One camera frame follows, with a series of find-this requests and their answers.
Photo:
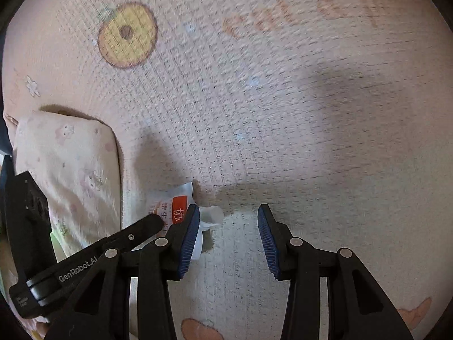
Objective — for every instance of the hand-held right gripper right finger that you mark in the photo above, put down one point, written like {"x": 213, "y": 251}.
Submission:
{"x": 267, "y": 241}

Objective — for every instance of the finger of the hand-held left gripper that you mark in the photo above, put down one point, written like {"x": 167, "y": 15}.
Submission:
{"x": 138, "y": 232}

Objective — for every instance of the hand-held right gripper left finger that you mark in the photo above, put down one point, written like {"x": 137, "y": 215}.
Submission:
{"x": 189, "y": 241}

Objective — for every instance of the white tube with orange label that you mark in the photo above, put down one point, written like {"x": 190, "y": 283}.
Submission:
{"x": 208, "y": 216}

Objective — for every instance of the cream printed pillow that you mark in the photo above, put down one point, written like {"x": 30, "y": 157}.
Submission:
{"x": 70, "y": 170}

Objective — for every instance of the pink cartoon printed blanket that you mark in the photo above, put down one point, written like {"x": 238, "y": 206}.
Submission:
{"x": 265, "y": 113}

